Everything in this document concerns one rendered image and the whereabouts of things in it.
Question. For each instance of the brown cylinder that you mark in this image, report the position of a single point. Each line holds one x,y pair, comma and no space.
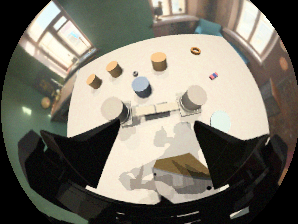
114,69
159,61
94,81

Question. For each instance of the grey balance beam with flat pans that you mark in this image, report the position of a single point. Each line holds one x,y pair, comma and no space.
156,111

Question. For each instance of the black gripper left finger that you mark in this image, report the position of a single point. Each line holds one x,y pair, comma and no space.
87,152

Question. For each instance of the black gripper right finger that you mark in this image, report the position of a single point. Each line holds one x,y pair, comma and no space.
225,154

